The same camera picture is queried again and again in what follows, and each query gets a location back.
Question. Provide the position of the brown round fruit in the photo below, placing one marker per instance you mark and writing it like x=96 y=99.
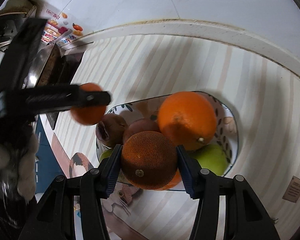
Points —
x=110 y=127
x=140 y=127

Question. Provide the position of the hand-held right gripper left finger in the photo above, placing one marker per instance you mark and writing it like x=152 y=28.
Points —
x=112 y=172

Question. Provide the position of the large orange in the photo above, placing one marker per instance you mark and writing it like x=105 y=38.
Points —
x=187 y=117

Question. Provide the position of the small dark orange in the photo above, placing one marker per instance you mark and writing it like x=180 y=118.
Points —
x=150 y=157

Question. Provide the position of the brown cloth label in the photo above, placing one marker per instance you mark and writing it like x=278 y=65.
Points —
x=293 y=188

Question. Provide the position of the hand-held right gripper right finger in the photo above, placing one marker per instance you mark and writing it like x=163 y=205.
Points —
x=187 y=172

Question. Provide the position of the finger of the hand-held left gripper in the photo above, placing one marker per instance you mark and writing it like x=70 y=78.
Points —
x=65 y=97

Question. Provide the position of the green apple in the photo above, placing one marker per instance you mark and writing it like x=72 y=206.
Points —
x=106 y=153
x=213 y=158

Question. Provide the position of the mandarin orange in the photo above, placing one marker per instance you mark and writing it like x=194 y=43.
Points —
x=173 y=181
x=88 y=116

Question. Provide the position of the person's left forearm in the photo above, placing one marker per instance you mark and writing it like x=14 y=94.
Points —
x=27 y=170

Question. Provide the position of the oval floral plate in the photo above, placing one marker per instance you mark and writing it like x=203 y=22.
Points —
x=228 y=132

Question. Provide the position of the blue cabinet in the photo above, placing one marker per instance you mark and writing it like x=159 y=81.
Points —
x=43 y=140

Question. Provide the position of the black glass stove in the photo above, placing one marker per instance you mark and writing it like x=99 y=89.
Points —
x=70 y=66

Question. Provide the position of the colourful wall stickers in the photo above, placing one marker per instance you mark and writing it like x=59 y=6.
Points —
x=57 y=27

